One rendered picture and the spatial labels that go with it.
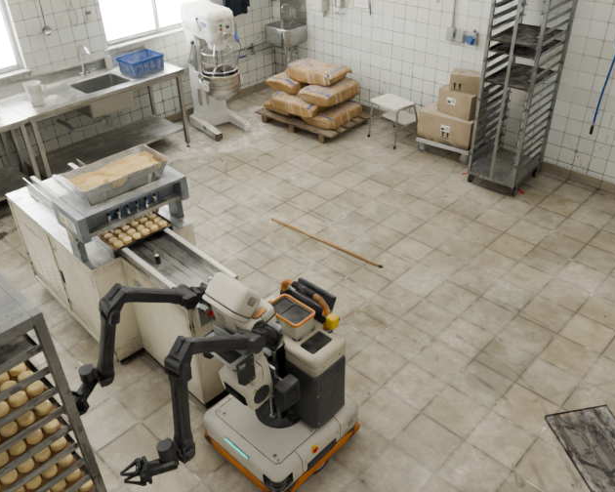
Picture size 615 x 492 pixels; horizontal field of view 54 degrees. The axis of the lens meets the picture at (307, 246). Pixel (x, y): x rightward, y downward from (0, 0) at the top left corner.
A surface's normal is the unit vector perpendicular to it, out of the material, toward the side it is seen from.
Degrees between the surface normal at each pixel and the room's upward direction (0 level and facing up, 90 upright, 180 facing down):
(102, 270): 90
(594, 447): 0
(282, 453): 0
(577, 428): 0
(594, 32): 90
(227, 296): 42
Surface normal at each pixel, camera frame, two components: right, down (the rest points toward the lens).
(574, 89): -0.69, 0.43
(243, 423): -0.03, -0.82
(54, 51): 0.72, 0.38
